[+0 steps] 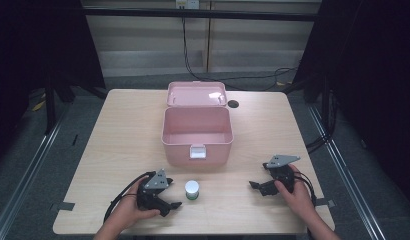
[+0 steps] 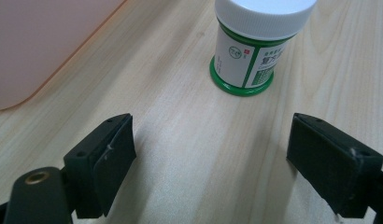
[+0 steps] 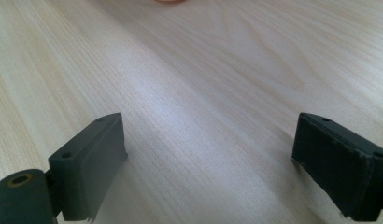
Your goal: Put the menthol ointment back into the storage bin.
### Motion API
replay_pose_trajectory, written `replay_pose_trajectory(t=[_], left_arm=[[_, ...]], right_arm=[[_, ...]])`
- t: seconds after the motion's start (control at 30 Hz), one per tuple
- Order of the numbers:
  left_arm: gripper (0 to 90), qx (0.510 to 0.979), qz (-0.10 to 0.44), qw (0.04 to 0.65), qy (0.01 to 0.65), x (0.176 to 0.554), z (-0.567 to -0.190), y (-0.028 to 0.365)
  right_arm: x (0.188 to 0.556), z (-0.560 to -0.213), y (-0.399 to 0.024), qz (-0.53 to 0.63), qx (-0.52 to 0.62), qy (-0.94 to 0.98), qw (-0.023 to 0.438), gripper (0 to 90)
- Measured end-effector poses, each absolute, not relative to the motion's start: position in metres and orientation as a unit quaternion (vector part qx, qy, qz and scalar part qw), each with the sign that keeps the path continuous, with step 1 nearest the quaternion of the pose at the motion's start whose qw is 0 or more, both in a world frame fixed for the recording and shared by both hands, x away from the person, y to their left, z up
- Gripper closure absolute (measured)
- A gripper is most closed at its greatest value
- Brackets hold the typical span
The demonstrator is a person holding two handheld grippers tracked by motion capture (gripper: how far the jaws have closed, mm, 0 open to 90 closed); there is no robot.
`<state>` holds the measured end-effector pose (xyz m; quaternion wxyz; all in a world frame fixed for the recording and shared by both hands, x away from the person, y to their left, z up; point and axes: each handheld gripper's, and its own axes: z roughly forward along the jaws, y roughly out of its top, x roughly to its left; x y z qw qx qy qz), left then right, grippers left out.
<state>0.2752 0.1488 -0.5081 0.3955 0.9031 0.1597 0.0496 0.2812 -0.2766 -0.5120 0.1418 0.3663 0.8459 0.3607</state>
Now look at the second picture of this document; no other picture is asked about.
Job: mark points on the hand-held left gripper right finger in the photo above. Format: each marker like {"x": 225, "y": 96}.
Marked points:
{"x": 333, "y": 168}

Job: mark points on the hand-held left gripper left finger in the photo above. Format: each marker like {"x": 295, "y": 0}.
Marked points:
{"x": 99, "y": 168}

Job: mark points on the green bottle with white cap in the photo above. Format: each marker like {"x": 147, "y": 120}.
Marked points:
{"x": 252, "y": 46}

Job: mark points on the pink plastic container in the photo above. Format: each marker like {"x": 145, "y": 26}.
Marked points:
{"x": 34, "y": 46}

